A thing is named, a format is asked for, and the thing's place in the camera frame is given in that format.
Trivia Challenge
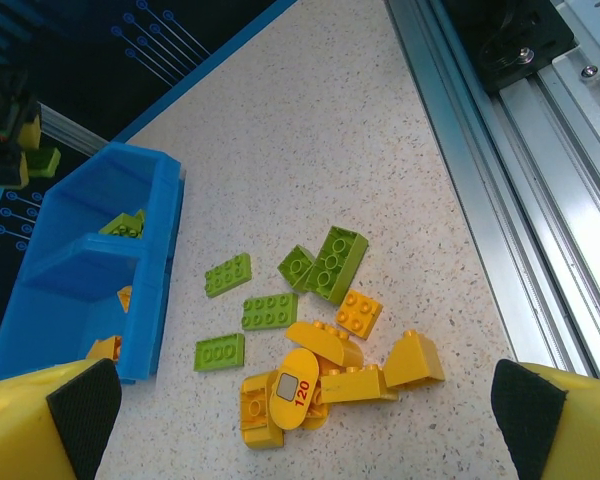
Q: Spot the orange half-round lego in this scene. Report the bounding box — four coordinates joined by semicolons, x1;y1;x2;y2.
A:
284;321;365;371

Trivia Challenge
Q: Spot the green tall long lego brick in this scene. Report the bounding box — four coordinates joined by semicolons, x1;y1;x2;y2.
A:
304;225;370;306

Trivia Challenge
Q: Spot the orange long lego brick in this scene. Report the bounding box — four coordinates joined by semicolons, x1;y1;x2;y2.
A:
319;364;400;405

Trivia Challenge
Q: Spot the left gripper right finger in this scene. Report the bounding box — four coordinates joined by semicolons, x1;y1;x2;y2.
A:
490;358;600;480

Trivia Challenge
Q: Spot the orange square lego brick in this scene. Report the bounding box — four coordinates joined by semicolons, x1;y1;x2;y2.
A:
334;288;384;341

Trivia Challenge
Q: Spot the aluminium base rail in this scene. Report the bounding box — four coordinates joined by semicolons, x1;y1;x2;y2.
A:
383;0;600;389

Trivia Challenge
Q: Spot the blue two-compartment plastic bin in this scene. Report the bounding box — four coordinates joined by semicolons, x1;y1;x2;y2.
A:
0;141;185;385

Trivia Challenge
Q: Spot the orange arch lego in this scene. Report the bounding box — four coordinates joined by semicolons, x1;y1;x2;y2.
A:
239;370;285;450

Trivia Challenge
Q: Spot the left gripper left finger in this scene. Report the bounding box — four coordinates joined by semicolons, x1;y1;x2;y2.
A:
0;357;123;480

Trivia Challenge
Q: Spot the orange sloped lego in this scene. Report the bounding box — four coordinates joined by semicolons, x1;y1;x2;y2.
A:
382;329;446;389

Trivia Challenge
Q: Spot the orange oval lego printed 120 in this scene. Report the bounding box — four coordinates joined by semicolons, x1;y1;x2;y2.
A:
268;348;321;432

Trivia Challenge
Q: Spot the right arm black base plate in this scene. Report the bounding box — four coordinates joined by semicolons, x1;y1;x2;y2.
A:
449;0;579;94

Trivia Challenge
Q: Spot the green small square lego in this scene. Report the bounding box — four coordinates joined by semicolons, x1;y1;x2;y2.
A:
277;244;317;292

